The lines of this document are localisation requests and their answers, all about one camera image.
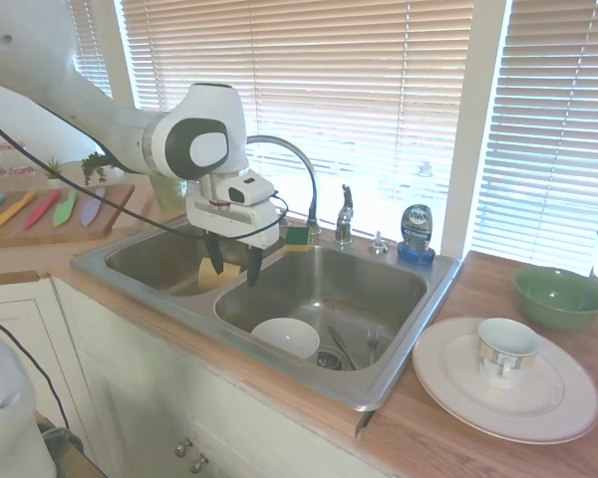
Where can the white patterned mug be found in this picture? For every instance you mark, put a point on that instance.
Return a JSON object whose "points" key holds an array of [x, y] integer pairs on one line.
{"points": [[506, 361]]}

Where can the green plastic knife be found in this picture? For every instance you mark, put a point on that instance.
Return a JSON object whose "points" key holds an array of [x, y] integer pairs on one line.
{"points": [[65, 209]]}

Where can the white ceramic bowl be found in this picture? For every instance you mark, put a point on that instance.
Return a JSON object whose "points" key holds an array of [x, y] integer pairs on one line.
{"points": [[284, 336]]}

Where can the metal sink drain strainer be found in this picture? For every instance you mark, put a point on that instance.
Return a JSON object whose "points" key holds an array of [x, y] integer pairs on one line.
{"points": [[329, 359]]}

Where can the plain yellow sponge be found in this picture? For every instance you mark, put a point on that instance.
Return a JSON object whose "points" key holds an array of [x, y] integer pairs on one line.
{"points": [[231, 275]]}

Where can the green ceramic bowl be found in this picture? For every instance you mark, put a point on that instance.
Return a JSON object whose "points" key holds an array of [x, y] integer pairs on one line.
{"points": [[558, 299]]}

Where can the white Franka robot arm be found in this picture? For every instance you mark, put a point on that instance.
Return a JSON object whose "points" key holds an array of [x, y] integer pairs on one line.
{"points": [[80, 99]]}

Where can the blue dish soap bottle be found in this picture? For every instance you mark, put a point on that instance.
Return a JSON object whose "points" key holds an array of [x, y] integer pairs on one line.
{"points": [[416, 229]]}

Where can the steel fork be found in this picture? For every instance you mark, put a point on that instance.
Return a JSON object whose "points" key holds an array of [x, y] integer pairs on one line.
{"points": [[373, 343]]}

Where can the yellow plastic knife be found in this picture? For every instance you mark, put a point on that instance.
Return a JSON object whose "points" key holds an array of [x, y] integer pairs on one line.
{"points": [[12, 210]]}

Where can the small spiky succulent plant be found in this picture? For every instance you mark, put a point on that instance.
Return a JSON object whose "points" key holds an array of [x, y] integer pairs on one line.
{"points": [[54, 171]]}

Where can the tall white window blinds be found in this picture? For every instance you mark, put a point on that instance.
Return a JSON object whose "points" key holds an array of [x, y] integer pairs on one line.
{"points": [[558, 124]]}

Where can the stainless steel double sink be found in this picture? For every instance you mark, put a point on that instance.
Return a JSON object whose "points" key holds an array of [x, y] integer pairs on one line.
{"points": [[329, 279]]}

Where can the chrome gooseneck faucet spout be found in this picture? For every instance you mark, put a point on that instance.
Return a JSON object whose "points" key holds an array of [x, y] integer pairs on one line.
{"points": [[306, 164]]}

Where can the metal cabinet knob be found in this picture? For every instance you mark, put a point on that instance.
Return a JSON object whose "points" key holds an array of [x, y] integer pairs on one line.
{"points": [[183, 448], [198, 464]]}

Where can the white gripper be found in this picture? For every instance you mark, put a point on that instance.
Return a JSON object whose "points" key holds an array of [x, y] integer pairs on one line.
{"points": [[229, 219]]}

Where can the steel table knife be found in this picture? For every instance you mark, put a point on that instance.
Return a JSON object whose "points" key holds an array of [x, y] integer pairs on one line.
{"points": [[341, 346]]}

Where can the white kitchen cabinet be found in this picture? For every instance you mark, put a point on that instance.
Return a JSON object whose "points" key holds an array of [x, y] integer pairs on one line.
{"points": [[139, 388]]}

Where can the small chrome sink cap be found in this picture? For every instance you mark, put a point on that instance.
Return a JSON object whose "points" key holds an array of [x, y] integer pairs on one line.
{"points": [[377, 245]]}

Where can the colourful knives on wooden board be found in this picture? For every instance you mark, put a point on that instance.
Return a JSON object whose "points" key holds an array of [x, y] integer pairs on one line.
{"points": [[114, 206]]}

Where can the green utensil cup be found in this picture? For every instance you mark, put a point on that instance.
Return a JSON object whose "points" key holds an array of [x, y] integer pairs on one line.
{"points": [[169, 194]]}

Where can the red patterned glass jar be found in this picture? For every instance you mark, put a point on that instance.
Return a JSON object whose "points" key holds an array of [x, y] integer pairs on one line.
{"points": [[2, 162]]}

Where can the yellow green scrub sponge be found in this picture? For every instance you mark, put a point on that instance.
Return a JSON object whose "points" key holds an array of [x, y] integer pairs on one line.
{"points": [[298, 239]]}

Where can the purple plastic knife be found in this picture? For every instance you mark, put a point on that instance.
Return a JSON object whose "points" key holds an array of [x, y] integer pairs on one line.
{"points": [[92, 209]]}

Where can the wide white window blinds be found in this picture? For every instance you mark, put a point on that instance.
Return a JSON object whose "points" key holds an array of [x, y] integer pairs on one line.
{"points": [[354, 74]]}

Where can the red plastic knife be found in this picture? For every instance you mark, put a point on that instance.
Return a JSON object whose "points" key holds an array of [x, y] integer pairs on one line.
{"points": [[42, 209]]}

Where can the large white dinner plate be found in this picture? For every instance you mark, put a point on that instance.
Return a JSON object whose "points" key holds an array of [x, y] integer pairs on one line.
{"points": [[443, 378]]}

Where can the small trailing plant white pot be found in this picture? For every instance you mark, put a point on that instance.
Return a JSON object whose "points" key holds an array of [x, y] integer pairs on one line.
{"points": [[94, 164]]}

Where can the narrow white window blinds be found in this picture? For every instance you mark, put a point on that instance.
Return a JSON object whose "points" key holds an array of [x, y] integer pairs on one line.
{"points": [[92, 50]]}

